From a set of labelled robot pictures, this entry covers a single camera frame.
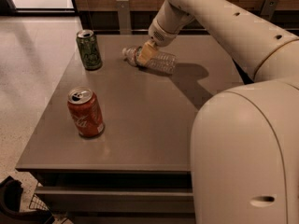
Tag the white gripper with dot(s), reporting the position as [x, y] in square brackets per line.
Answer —
[158, 34]

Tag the clear plastic water bottle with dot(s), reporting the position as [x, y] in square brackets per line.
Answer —
[161, 62]

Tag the dark robot base part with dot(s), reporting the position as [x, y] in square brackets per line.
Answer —
[10, 203]

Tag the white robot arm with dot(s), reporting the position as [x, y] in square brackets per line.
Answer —
[245, 141]

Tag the green soda can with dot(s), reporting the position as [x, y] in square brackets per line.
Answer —
[88, 49]

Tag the red cola can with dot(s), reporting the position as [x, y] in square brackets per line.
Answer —
[85, 111]

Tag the grey drawer front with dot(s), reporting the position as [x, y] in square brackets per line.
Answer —
[155, 201]

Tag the left metal wall bracket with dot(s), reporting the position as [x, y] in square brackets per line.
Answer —
[124, 17]

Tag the metal wall bracket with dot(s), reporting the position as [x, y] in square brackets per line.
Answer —
[268, 8]
[124, 17]

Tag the right metal wall bracket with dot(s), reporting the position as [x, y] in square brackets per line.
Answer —
[268, 8]

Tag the wire mesh basket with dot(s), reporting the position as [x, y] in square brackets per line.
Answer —
[37, 204]

